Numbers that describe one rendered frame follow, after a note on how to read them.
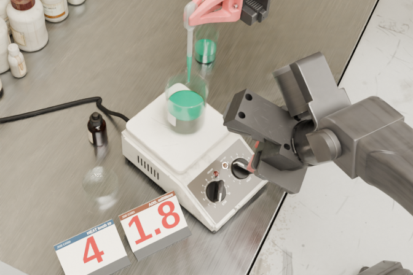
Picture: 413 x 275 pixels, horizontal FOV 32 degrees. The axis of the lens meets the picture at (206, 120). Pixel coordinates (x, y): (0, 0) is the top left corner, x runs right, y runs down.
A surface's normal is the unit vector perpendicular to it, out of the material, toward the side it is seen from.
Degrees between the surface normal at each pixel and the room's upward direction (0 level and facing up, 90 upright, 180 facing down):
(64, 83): 0
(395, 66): 0
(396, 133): 17
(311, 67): 30
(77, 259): 40
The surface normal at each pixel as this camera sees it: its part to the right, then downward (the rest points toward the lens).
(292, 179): 0.40, -0.18
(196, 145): 0.06, -0.57
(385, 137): -0.09, -0.76
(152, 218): 0.36, 0.04
